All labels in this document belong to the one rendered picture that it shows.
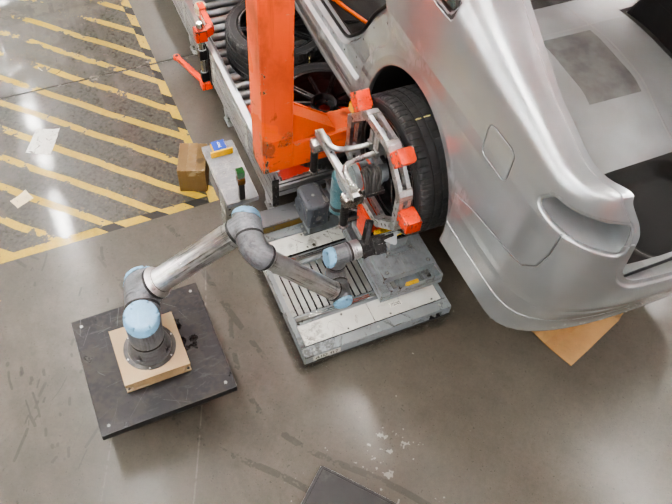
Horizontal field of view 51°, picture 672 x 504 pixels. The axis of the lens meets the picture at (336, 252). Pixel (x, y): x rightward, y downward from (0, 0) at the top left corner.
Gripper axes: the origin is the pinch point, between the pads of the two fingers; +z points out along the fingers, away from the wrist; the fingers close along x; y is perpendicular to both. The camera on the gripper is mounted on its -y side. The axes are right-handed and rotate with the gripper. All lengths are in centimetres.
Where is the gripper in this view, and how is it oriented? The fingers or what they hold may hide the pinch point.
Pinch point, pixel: (397, 231)
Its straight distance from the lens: 330.7
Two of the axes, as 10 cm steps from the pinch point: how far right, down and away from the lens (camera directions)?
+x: 3.2, 1.2, -9.4
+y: 2.4, 9.5, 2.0
